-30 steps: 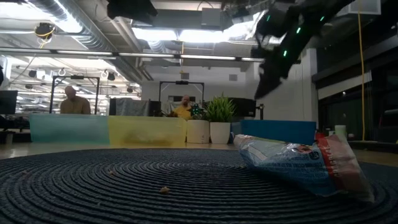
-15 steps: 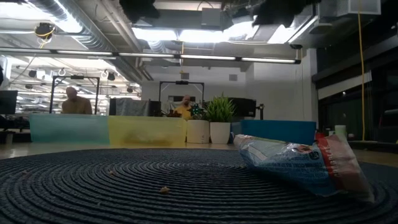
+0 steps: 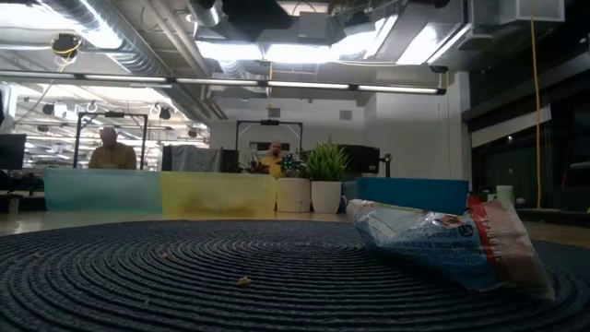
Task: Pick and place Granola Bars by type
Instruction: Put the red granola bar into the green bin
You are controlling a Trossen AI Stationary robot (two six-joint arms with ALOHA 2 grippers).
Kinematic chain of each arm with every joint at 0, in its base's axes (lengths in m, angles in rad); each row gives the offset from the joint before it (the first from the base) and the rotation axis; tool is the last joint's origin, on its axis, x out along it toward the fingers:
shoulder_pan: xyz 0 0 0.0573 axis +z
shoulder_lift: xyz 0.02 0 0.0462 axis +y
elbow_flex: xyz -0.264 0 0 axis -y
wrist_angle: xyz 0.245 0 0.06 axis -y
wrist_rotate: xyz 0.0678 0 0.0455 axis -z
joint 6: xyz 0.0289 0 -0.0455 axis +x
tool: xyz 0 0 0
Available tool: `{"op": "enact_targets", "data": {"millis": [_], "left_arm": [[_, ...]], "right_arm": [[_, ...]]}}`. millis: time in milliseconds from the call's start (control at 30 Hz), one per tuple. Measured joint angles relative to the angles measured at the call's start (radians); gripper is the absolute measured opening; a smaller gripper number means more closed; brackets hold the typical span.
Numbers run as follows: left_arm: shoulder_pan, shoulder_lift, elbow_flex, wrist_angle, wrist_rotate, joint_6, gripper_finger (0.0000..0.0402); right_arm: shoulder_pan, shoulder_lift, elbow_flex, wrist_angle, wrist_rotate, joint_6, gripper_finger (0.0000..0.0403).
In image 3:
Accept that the yellow plastic tray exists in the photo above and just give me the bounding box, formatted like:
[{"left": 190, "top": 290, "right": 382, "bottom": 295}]
[{"left": 159, "top": 171, "right": 279, "bottom": 218}]

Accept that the black yellow cord reel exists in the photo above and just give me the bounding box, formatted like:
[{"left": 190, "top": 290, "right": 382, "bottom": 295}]
[{"left": 49, "top": 32, "right": 84, "bottom": 60}]

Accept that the grey ceiling air unit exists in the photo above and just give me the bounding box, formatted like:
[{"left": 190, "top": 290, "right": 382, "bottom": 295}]
[{"left": 298, "top": 11, "right": 346, "bottom": 46}]

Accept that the white pot with green plant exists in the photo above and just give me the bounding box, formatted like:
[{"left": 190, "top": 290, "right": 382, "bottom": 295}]
[{"left": 299, "top": 136, "right": 351, "bottom": 214}]

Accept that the black computer monitor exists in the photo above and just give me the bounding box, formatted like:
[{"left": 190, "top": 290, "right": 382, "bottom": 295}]
[
  {"left": 338, "top": 144, "right": 382, "bottom": 175},
  {"left": 0, "top": 133, "right": 28, "bottom": 171}
]

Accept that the white ceiling duct box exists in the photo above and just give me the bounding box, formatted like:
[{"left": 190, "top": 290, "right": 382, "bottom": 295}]
[{"left": 500, "top": 0, "right": 566, "bottom": 24}]

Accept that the person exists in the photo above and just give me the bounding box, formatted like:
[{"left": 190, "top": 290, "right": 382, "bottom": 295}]
[
  {"left": 88, "top": 126, "right": 138, "bottom": 171},
  {"left": 260, "top": 140, "right": 286, "bottom": 179}
]

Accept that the long LED light bar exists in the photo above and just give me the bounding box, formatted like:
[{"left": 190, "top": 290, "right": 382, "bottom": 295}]
[{"left": 0, "top": 68, "right": 447, "bottom": 96}]

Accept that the black stand frame with camera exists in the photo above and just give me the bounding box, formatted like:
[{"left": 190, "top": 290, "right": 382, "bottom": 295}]
[{"left": 234, "top": 119, "right": 304, "bottom": 162}]

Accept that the teal plastic tray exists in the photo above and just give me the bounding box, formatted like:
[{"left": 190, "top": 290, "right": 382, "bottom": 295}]
[{"left": 42, "top": 168, "right": 162, "bottom": 215}]

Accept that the blue red-ended granola bar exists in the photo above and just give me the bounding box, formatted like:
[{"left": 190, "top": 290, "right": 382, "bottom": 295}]
[{"left": 345, "top": 196, "right": 557, "bottom": 301}]

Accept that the white pot with dark succulent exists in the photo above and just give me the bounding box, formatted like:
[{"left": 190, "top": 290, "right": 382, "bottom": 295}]
[{"left": 276, "top": 154, "right": 313, "bottom": 214}]

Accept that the blue plastic tray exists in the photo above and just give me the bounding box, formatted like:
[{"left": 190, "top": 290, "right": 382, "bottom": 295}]
[{"left": 343, "top": 177, "right": 470, "bottom": 217}]

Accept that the grey draped cloth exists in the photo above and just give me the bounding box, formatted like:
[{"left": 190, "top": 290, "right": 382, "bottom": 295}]
[{"left": 163, "top": 145, "right": 223, "bottom": 173}]

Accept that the black metal stand frame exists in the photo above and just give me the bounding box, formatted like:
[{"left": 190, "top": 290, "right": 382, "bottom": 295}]
[{"left": 73, "top": 111, "right": 149, "bottom": 170}]

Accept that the round dark woven placemat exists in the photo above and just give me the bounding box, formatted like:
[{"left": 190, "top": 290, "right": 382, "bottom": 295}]
[{"left": 0, "top": 219, "right": 590, "bottom": 332}]

